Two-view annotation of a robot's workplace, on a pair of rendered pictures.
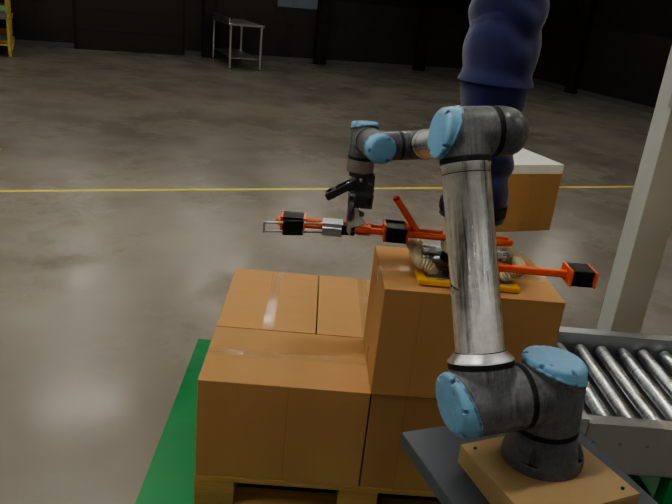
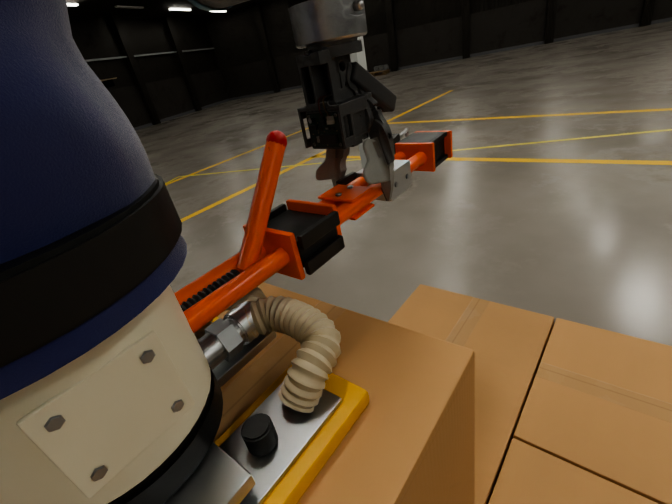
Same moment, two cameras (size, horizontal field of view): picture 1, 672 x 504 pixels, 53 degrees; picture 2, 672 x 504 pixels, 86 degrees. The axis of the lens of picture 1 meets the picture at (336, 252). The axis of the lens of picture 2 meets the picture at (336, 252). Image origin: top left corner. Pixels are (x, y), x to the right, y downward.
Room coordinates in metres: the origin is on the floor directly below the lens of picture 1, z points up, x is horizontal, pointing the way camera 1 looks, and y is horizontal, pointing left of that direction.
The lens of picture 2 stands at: (2.51, -0.44, 1.27)
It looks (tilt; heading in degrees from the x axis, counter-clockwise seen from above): 28 degrees down; 136
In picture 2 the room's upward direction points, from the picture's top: 12 degrees counter-clockwise
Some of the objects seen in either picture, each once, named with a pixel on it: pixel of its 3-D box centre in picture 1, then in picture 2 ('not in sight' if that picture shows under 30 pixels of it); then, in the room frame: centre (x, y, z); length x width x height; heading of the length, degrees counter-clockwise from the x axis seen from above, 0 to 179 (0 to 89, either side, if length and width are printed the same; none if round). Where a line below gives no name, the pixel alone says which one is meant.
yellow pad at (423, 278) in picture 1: (467, 276); not in sight; (2.10, -0.45, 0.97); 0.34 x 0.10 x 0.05; 93
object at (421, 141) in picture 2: (293, 221); (424, 150); (2.17, 0.16, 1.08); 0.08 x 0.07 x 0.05; 93
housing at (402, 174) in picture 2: (332, 227); (384, 179); (2.17, 0.02, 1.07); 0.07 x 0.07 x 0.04; 3
